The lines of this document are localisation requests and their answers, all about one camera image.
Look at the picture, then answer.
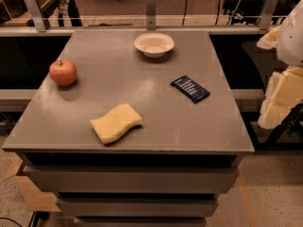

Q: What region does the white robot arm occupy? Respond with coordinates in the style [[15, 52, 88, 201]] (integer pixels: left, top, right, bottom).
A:
[[257, 0, 303, 129]]

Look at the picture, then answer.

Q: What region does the middle metal railing bracket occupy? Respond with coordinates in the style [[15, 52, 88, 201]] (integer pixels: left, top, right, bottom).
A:
[[145, 0, 156, 30]]

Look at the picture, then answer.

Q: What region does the grey drawer cabinet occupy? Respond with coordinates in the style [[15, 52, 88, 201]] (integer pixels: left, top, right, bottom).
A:
[[4, 29, 253, 227]]

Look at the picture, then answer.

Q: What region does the metal railing bracket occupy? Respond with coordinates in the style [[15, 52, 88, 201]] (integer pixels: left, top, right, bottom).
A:
[[145, 0, 156, 30], [24, 0, 46, 32], [257, 0, 278, 30]]

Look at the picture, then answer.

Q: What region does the left metal railing bracket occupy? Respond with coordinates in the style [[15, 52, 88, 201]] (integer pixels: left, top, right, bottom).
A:
[[24, 0, 46, 32]]

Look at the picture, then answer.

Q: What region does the cardboard piece on floor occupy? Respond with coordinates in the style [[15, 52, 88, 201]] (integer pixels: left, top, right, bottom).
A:
[[2, 155, 61, 212]]

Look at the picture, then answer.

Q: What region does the yellow sponge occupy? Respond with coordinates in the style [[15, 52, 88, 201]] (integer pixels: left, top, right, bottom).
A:
[[90, 104, 143, 144]]

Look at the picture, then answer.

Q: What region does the dark blue rxbar wrapper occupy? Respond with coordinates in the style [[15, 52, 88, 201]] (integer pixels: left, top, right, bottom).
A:
[[170, 76, 211, 103]]

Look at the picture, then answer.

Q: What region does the right metal railing bracket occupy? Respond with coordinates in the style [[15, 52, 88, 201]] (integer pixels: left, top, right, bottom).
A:
[[257, 0, 278, 30]]

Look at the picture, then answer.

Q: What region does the white bowl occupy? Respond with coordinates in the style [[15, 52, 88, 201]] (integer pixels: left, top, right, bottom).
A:
[[134, 33, 174, 58]]

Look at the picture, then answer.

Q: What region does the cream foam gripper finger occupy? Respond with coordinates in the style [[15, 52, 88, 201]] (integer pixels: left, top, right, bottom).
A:
[[257, 26, 280, 50], [258, 65, 303, 130]]

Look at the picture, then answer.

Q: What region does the red apple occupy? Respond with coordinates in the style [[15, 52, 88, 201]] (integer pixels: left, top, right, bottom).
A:
[[49, 60, 78, 86]]

